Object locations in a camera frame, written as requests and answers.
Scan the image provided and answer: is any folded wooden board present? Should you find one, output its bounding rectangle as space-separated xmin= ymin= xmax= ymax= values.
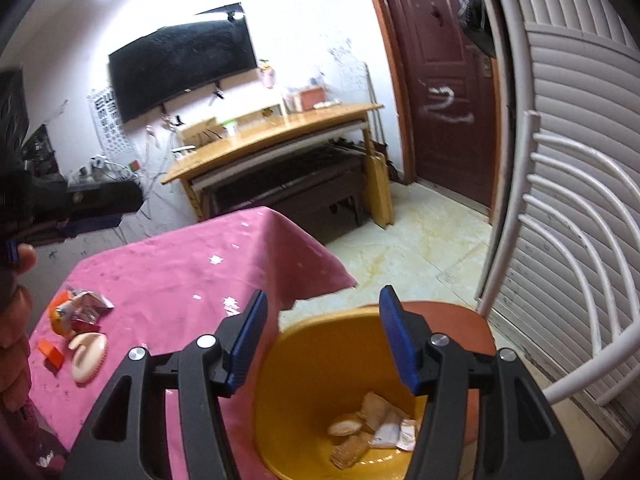
xmin=364 ymin=130 xmax=395 ymax=228

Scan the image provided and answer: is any tan crumpled wrapper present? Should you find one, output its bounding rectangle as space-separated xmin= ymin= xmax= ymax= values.
xmin=360 ymin=391 xmax=401 ymax=433

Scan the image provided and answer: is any person's left forearm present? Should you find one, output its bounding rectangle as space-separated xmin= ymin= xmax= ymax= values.
xmin=0 ymin=400 xmax=68 ymax=480

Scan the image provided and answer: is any black wall board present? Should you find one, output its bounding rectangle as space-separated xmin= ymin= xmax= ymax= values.
xmin=22 ymin=125 xmax=63 ymax=178

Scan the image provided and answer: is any pale bread piece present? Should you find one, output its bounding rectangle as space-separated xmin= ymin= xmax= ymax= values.
xmin=327 ymin=412 xmax=363 ymax=437

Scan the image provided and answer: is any cardboard box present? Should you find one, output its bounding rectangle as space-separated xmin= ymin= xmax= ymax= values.
xmin=179 ymin=119 xmax=221 ymax=145

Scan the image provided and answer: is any white power strip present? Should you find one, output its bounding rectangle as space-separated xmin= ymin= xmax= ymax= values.
xmin=75 ymin=156 xmax=138 ymax=183

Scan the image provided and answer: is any black wall television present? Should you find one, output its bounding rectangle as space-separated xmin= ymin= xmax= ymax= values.
xmin=107 ymin=2 xmax=258 ymax=123

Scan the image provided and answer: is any wooden desk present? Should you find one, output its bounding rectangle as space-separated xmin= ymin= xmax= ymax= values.
xmin=161 ymin=102 xmax=385 ymax=221

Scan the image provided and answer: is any black hanging bag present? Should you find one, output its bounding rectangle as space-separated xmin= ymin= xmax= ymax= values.
xmin=457 ymin=0 xmax=496 ymax=58

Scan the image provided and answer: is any dark red door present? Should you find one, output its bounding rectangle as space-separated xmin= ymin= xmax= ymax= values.
xmin=372 ymin=0 xmax=501 ymax=211

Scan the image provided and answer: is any white chair with orange seat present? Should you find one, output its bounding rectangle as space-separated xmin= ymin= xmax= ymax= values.
xmin=372 ymin=0 xmax=640 ymax=448

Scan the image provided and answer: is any tan biscuit packet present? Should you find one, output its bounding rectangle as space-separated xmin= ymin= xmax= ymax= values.
xmin=329 ymin=435 xmax=368 ymax=471

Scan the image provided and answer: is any white and red wrapper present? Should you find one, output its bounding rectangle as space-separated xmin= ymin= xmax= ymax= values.
xmin=397 ymin=419 xmax=421 ymax=453

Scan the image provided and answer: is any pink star-print tablecloth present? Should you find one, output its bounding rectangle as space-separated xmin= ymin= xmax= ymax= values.
xmin=27 ymin=206 xmax=358 ymax=480

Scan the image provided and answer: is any yellow plastic bin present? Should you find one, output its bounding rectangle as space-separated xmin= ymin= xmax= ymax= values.
xmin=254 ymin=306 xmax=498 ymax=480

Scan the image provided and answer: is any printed plastic snack wrapper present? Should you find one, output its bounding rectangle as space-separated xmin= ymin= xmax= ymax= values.
xmin=64 ymin=287 xmax=116 ymax=335

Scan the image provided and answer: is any cream hair brush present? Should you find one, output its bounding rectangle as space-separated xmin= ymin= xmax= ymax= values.
xmin=67 ymin=331 xmax=108 ymax=386

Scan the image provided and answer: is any person's left hand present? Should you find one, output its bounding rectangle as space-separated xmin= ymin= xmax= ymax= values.
xmin=0 ymin=243 xmax=38 ymax=408

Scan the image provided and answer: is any dark wooden bench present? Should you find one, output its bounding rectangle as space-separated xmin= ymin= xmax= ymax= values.
xmin=200 ymin=142 xmax=366 ymax=231

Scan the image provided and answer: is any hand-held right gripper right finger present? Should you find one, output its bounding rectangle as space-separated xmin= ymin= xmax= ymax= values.
xmin=378 ymin=285 xmax=583 ymax=480

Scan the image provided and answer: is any orange plastic capsule shell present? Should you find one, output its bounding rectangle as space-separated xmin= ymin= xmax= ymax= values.
xmin=46 ymin=294 xmax=76 ymax=336

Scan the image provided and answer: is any eye chart poster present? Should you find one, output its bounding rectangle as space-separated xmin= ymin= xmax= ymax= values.
xmin=87 ymin=87 xmax=136 ymax=161

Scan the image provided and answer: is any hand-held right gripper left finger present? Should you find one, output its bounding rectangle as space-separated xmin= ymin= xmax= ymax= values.
xmin=62 ymin=289 xmax=271 ymax=480

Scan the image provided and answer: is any black box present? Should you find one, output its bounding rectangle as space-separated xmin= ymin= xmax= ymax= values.
xmin=65 ymin=180 xmax=143 ymax=226

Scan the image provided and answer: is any white paper scrap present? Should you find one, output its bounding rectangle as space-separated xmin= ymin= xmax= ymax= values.
xmin=367 ymin=422 xmax=403 ymax=448

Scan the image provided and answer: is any small orange box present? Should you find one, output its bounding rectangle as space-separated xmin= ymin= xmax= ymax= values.
xmin=37 ymin=338 xmax=65 ymax=373

